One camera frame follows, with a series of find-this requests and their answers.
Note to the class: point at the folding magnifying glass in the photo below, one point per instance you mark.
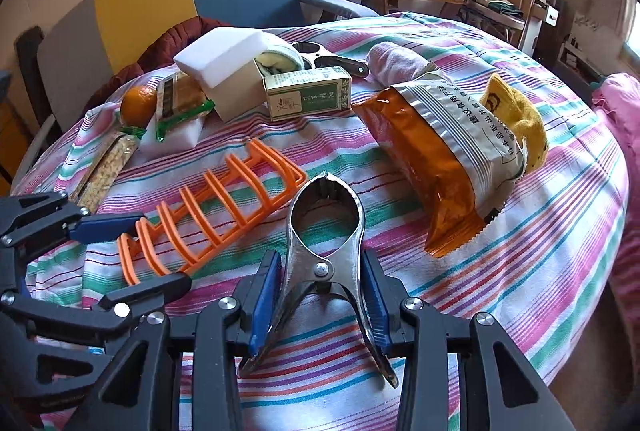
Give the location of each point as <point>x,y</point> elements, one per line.
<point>320,51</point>

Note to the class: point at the green tea box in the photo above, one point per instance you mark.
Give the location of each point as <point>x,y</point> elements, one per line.
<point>310,96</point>

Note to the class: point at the yellow knitted glove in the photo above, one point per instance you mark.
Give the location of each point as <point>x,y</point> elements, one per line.
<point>525,121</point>

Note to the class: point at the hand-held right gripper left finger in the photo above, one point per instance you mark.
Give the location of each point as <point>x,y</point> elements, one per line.
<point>262,311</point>

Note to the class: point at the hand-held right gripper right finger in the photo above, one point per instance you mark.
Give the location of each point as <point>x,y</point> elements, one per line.
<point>376,311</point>

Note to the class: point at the pink blanket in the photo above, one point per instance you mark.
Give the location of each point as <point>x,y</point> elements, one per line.
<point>620,111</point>

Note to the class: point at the green-wrapped cracker packet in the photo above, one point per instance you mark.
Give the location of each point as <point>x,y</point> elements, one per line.
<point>175,101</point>

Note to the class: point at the tangerine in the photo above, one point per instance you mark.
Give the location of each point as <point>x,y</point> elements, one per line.
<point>137,106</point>

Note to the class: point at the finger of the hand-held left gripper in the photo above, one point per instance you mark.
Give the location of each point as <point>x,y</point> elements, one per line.
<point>102,228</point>
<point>150,288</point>

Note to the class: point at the wooden chair with clothes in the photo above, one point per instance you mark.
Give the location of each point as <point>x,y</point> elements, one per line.
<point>505,6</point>

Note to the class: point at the dark red jacket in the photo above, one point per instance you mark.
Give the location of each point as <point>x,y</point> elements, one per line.
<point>170,41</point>

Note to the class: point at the orange snack bag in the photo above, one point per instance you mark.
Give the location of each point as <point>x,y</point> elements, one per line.
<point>425,161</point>

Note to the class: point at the cream cloth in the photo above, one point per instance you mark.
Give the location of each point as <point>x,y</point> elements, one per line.
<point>280,56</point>

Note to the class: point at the orange plastic rack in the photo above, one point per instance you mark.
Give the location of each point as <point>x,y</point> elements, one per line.
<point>200,257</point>

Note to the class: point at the pink towel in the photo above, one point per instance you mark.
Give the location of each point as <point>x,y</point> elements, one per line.
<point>395,61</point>

